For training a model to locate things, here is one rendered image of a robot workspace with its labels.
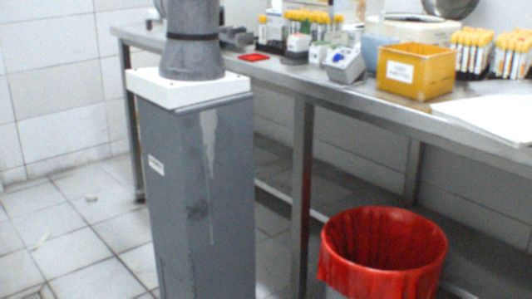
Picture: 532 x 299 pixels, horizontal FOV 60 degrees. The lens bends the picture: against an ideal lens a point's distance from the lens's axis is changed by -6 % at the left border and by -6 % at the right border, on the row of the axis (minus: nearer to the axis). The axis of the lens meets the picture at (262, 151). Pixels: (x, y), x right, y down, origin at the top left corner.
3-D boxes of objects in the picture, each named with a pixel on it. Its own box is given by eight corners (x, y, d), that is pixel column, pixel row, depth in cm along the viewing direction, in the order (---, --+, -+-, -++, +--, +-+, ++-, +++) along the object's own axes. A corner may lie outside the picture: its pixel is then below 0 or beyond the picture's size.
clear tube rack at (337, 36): (279, 46, 159) (279, 25, 156) (302, 42, 165) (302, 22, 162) (324, 56, 144) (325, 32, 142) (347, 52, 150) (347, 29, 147)
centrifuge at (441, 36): (342, 55, 147) (344, 14, 142) (410, 46, 160) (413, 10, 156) (399, 71, 128) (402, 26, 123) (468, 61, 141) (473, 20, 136)
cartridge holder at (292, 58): (279, 62, 137) (279, 50, 136) (303, 58, 142) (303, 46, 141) (292, 66, 133) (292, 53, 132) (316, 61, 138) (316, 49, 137)
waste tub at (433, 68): (373, 89, 112) (376, 46, 108) (407, 80, 120) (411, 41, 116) (421, 102, 102) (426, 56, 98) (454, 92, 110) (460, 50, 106)
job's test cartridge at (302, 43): (287, 56, 137) (287, 35, 135) (299, 55, 140) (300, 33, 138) (296, 59, 134) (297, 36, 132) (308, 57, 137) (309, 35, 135)
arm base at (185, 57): (169, 83, 100) (169, 36, 97) (150, 70, 113) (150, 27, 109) (236, 80, 107) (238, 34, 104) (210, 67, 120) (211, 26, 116)
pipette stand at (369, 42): (354, 72, 127) (357, 34, 123) (372, 69, 131) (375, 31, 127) (382, 80, 119) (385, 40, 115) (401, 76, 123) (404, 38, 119)
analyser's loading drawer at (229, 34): (200, 38, 163) (200, 23, 161) (217, 36, 167) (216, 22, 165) (237, 47, 148) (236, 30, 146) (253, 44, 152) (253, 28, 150)
